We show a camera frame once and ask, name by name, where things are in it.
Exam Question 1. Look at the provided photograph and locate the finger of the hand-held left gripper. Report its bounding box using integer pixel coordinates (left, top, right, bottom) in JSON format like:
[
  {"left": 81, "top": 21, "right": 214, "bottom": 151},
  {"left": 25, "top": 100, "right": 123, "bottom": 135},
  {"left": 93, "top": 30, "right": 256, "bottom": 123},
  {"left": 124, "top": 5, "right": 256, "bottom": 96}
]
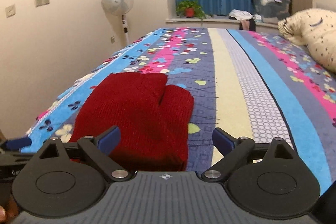
[{"left": 0, "top": 137, "right": 31, "bottom": 159}]

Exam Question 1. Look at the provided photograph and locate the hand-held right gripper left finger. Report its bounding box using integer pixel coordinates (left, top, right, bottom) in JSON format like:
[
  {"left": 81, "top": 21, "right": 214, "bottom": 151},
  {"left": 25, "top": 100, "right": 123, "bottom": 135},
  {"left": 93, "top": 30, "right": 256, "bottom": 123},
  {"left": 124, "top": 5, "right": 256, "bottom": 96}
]
[{"left": 39, "top": 126, "right": 132, "bottom": 182}]

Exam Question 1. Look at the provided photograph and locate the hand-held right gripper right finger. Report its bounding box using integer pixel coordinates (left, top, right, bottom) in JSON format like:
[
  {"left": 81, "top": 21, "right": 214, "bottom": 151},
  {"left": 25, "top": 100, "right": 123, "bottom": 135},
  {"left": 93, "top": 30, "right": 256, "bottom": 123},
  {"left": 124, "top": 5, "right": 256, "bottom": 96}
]
[{"left": 201, "top": 127, "right": 299, "bottom": 182}]

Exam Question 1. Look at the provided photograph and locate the red knitted sweater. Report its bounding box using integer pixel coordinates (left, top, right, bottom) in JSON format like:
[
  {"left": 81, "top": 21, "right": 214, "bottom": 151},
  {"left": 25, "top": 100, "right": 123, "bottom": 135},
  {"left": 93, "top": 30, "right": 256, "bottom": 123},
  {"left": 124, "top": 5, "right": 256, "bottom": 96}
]
[{"left": 69, "top": 72, "right": 195, "bottom": 172}]

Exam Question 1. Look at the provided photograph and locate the pile of light clothes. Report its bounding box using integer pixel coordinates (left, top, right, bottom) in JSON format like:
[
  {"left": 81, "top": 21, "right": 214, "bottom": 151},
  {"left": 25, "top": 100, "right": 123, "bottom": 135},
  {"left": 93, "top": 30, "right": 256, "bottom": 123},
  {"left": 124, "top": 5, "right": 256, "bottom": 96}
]
[{"left": 228, "top": 10, "right": 253, "bottom": 21}]

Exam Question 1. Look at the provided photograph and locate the person's left hand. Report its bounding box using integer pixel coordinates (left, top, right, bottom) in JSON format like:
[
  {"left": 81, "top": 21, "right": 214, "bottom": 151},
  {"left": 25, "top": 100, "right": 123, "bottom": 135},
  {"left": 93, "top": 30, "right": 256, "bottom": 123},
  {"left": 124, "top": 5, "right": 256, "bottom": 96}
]
[{"left": 0, "top": 197, "right": 20, "bottom": 222}]

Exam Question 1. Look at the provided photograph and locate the floral striped blanket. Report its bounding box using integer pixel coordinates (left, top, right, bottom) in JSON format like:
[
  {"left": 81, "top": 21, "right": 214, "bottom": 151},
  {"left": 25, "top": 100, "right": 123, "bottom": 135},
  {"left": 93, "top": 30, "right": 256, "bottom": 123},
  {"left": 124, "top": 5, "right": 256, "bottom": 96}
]
[{"left": 20, "top": 27, "right": 336, "bottom": 189}]

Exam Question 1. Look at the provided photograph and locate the pink and black bag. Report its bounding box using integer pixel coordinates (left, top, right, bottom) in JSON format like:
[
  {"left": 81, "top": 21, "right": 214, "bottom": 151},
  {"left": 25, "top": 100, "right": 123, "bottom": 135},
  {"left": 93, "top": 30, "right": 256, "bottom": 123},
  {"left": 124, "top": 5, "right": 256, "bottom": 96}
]
[{"left": 238, "top": 19, "right": 256, "bottom": 31}]

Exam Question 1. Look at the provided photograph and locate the potted green plant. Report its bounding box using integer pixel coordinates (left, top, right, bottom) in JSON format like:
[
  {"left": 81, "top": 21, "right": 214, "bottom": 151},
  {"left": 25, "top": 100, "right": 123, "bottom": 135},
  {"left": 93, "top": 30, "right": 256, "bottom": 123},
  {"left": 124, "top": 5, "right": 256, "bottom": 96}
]
[{"left": 176, "top": 0, "right": 206, "bottom": 20}]

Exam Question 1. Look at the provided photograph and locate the star print pillow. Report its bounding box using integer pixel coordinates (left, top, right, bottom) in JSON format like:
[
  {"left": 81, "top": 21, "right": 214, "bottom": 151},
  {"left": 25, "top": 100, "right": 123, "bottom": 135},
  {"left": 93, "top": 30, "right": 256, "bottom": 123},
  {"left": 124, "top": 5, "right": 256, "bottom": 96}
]
[{"left": 277, "top": 8, "right": 336, "bottom": 72}]

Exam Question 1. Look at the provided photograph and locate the large clear storage box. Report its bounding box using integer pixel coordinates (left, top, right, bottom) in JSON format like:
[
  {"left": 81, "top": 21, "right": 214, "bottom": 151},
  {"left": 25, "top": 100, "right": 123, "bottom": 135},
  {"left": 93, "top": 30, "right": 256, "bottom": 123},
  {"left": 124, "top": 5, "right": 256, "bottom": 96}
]
[{"left": 251, "top": 0, "right": 291, "bottom": 18}]

